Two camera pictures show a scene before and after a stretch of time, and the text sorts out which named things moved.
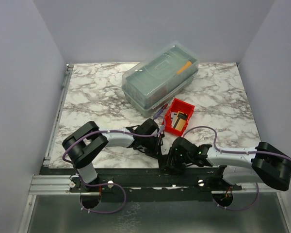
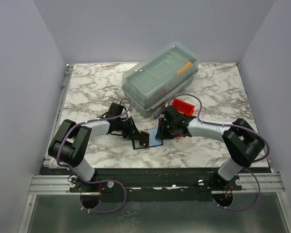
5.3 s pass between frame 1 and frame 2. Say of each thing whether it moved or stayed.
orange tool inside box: stayed
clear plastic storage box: stayed
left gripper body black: moved
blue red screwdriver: stayed
